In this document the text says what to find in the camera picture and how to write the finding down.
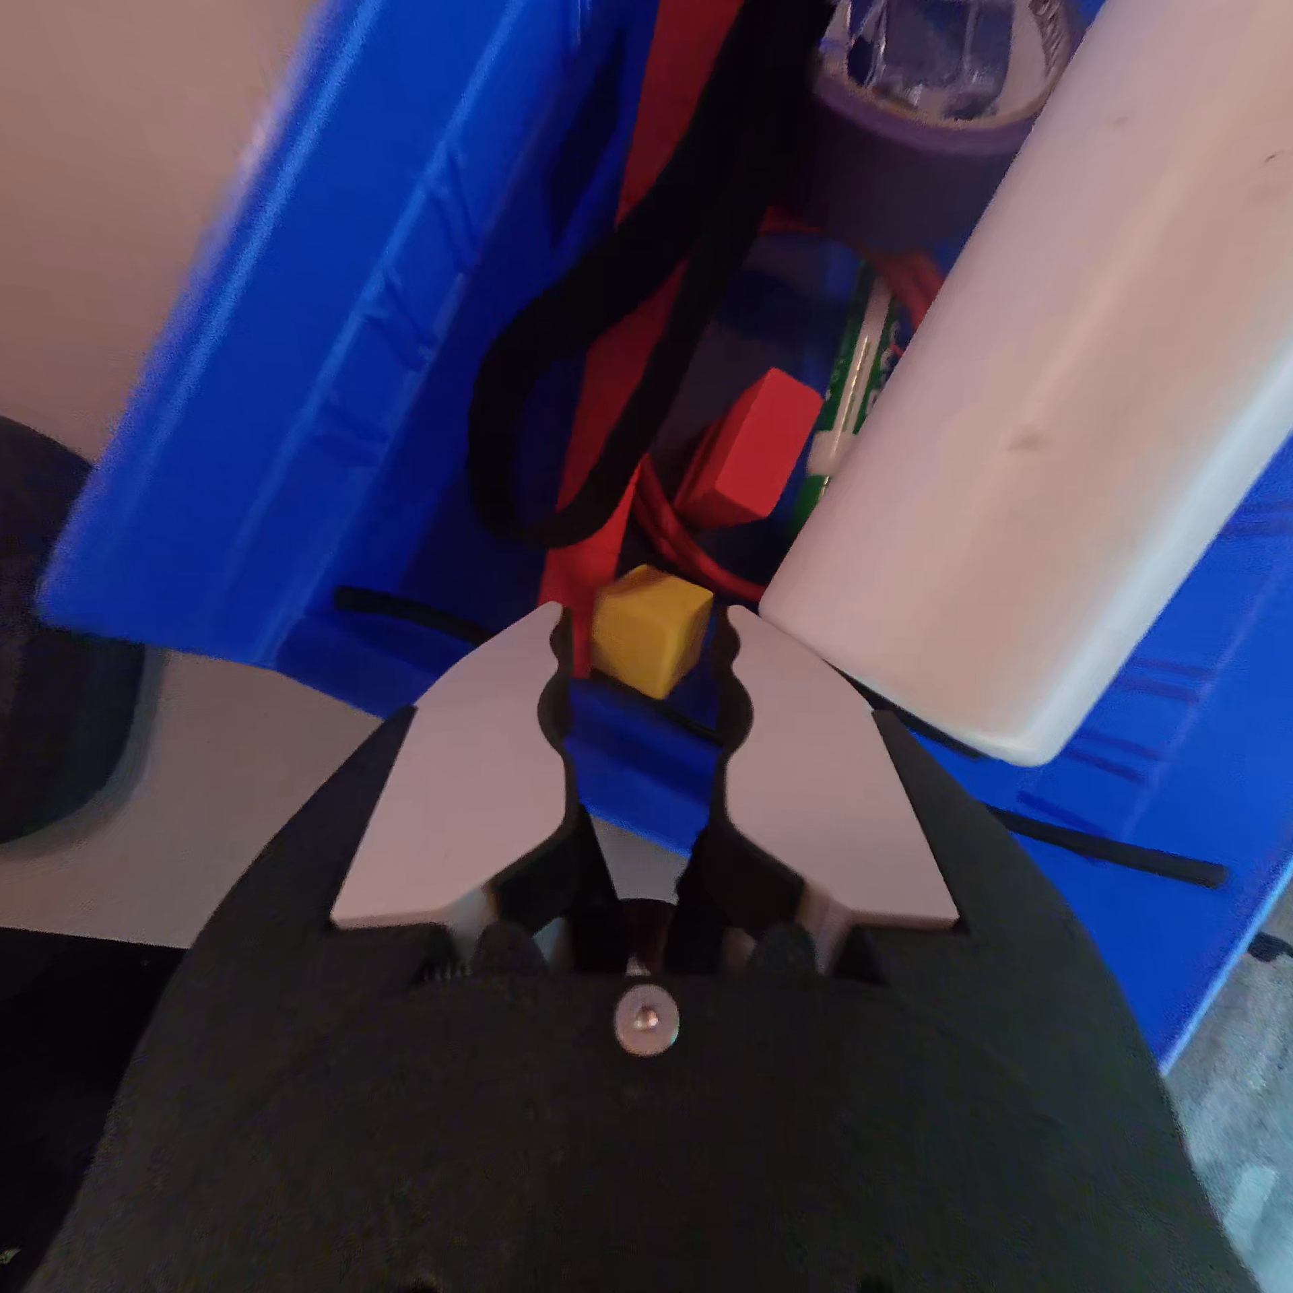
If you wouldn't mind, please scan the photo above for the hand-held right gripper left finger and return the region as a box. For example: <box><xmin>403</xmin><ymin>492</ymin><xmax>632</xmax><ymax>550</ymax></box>
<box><xmin>331</xmin><ymin>603</ymin><xmax>581</xmax><ymax>931</ymax></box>

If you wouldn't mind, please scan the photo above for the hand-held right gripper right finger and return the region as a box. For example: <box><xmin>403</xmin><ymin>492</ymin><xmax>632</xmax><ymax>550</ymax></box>
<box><xmin>697</xmin><ymin>603</ymin><xmax>962</xmax><ymax>934</ymax></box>

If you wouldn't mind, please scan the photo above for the yellow cube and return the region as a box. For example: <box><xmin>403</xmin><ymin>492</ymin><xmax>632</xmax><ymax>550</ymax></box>
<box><xmin>591</xmin><ymin>566</ymin><xmax>718</xmax><ymax>702</ymax></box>

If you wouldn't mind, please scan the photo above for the blue plastic bin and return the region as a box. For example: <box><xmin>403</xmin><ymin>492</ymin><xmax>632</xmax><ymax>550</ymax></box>
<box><xmin>37</xmin><ymin>0</ymin><xmax>1293</xmax><ymax>1075</ymax></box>

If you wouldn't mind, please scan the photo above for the red block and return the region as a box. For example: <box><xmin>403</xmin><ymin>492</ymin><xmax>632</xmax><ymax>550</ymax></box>
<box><xmin>674</xmin><ymin>367</ymin><xmax>825</xmax><ymax>529</ymax></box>

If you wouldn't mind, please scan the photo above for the green marker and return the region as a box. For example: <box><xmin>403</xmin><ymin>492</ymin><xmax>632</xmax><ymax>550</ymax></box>
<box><xmin>800</xmin><ymin>264</ymin><xmax>908</xmax><ymax>529</ymax></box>

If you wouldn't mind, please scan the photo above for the white foam cylinder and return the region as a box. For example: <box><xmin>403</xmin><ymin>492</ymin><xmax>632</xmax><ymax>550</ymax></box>
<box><xmin>759</xmin><ymin>0</ymin><xmax>1293</xmax><ymax>769</ymax></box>

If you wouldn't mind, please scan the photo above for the purple tape roll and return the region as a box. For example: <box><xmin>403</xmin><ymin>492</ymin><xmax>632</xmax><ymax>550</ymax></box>
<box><xmin>795</xmin><ymin>0</ymin><xmax>1090</xmax><ymax>258</ymax></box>

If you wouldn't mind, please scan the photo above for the thin black cable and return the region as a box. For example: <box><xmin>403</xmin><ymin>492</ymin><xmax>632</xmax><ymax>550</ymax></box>
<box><xmin>331</xmin><ymin>587</ymin><xmax>1232</xmax><ymax>891</ymax></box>

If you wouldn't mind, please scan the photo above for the red cable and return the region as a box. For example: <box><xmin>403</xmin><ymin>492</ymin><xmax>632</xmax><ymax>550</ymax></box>
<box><xmin>632</xmin><ymin>213</ymin><xmax>948</xmax><ymax>610</ymax></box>

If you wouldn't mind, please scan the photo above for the black cord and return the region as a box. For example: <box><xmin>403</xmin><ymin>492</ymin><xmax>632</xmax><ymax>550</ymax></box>
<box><xmin>470</xmin><ymin>0</ymin><xmax>832</xmax><ymax>550</ymax></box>

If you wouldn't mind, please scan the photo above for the red strap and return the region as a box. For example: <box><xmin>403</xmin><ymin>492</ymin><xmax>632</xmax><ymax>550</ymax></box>
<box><xmin>537</xmin><ymin>0</ymin><xmax>768</xmax><ymax>681</ymax></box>

